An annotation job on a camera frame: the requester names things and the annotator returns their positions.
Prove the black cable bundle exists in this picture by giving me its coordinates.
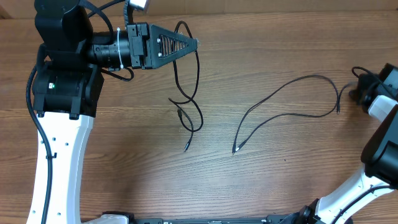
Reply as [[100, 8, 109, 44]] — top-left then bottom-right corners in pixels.
[[168, 20, 205, 153]]

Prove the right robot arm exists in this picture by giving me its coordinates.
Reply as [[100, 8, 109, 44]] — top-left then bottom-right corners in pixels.
[[282, 63, 397, 223]]

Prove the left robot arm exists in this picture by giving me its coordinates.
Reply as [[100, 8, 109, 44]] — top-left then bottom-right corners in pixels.
[[25, 0, 198, 223]]

